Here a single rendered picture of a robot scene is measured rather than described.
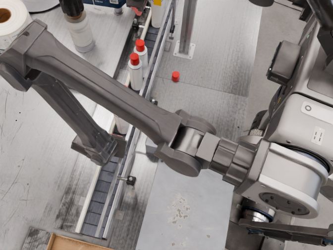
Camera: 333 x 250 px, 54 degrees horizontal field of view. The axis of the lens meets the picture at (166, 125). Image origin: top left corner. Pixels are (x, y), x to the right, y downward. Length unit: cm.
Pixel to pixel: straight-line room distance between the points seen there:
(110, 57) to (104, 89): 84
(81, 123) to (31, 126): 60
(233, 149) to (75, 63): 33
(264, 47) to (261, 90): 39
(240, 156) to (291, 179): 10
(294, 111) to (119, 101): 32
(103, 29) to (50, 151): 59
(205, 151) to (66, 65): 30
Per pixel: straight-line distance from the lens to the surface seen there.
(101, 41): 150
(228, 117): 138
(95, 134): 89
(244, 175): 61
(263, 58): 265
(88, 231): 120
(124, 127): 120
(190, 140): 63
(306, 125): 63
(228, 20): 167
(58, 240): 127
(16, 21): 147
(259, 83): 251
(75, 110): 81
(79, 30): 137
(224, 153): 61
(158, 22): 150
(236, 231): 187
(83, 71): 62
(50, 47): 63
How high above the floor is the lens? 205
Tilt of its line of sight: 66 degrees down
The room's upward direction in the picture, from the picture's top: 5 degrees clockwise
